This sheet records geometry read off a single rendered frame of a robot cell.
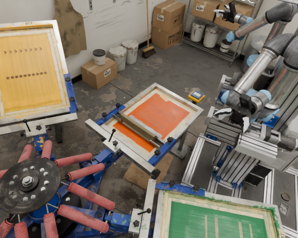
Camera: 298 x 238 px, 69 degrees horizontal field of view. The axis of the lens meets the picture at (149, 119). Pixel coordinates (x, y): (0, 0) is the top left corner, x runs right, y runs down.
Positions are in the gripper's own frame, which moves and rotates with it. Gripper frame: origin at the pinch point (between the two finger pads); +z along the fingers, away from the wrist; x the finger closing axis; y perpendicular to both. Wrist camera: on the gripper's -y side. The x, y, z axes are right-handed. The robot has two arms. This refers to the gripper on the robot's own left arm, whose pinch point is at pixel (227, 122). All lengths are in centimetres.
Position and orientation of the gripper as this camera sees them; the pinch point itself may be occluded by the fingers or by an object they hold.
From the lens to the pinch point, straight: 101.4
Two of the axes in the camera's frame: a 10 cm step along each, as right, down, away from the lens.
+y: 0.1, 7.5, 6.6
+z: -7.5, 4.4, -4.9
